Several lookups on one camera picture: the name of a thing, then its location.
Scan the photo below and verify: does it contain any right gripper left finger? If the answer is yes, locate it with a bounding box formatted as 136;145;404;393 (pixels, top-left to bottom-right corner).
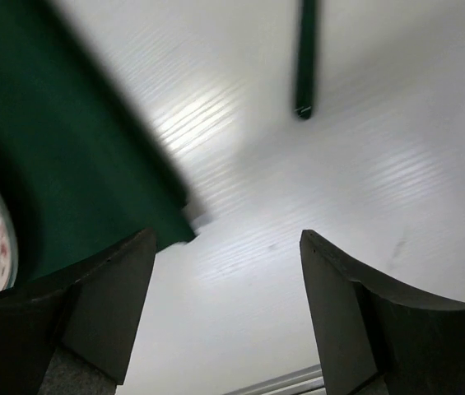
0;230;156;394

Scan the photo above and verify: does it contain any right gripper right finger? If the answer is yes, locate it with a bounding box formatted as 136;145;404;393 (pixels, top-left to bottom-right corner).
300;230;465;394

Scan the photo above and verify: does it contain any dark green cloth napkin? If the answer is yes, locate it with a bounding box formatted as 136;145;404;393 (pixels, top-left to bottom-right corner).
0;1;196;285

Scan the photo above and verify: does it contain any gold knife black handle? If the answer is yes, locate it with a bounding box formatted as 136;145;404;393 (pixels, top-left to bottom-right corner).
294;0;319;120

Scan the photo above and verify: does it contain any aluminium frame rail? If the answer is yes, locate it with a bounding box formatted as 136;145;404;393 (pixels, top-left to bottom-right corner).
226;365;325;395

